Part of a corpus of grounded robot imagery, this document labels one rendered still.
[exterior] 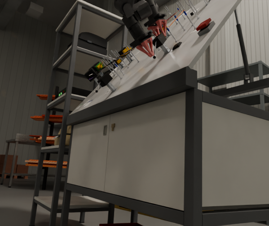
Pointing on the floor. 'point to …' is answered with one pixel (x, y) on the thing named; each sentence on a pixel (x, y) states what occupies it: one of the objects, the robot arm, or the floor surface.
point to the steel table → (21, 139)
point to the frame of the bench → (190, 175)
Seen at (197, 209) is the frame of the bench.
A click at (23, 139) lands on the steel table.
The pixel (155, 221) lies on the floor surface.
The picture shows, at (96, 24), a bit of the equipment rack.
